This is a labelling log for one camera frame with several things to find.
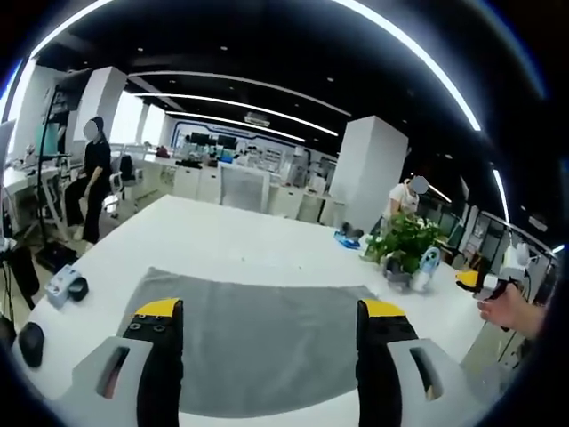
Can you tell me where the white mesh chair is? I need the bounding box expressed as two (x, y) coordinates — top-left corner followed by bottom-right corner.
(217, 162), (270, 214)

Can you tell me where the blue tray with dark object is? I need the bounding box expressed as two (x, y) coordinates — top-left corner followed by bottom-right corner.
(333, 222), (366, 250)

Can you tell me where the white office chair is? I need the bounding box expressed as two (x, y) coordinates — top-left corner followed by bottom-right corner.
(102, 154), (146, 219)

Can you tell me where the white table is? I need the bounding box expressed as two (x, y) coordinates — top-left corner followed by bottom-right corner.
(11, 194), (517, 427)

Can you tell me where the black stand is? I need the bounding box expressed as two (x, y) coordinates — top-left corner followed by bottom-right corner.
(34, 79), (81, 272)

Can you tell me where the light blue device with strap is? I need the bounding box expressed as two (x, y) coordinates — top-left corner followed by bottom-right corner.
(44, 264), (90, 309)

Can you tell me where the black computer mouse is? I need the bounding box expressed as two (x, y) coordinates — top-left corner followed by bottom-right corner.
(17, 321), (45, 368)

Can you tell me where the white square pillar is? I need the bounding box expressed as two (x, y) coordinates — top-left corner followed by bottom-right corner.
(327, 115), (409, 235)

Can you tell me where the green potted plant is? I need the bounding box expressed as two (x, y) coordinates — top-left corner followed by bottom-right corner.
(365, 212), (450, 273)

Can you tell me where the grey towel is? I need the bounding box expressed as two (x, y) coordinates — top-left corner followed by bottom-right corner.
(116, 266), (380, 419)

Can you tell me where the light blue bottle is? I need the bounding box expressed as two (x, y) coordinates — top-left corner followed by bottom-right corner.
(413, 246), (442, 293)

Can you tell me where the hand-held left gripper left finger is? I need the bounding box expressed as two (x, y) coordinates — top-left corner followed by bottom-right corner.
(56, 297), (184, 427)

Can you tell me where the person's right hand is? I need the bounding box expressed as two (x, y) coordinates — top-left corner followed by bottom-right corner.
(477, 284), (552, 334)

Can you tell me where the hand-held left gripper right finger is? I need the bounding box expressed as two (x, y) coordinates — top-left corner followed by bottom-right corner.
(357, 298), (485, 427)

